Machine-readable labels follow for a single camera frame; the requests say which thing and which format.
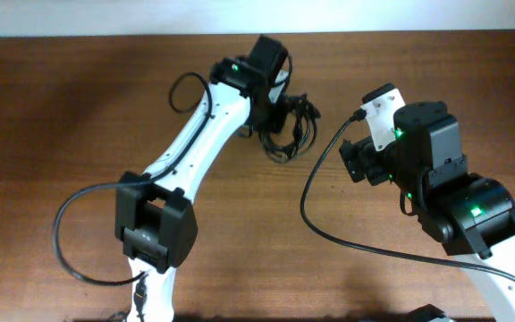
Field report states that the black usb cable thick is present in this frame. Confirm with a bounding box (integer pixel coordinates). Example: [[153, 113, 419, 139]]
[[234, 93, 321, 164]]

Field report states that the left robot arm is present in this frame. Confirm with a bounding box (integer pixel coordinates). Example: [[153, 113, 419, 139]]
[[115, 36, 290, 321]]

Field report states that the camera black cable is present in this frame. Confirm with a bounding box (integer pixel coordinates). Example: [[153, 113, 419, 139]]
[[52, 71, 214, 322], [300, 108, 515, 305]]

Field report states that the left camera black cable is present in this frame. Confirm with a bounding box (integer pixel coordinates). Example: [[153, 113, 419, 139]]
[[52, 71, 214, 322]]

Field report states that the black usb cable thin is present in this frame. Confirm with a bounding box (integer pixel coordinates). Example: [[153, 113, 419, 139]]
[[285, 94, 321, 152]]

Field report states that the right camera black cable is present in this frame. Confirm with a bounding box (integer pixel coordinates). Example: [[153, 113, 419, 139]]
[[300, 108, 515, 305]]

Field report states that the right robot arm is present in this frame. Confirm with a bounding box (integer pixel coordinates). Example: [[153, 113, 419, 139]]
[[339, 101, 515, 321]]

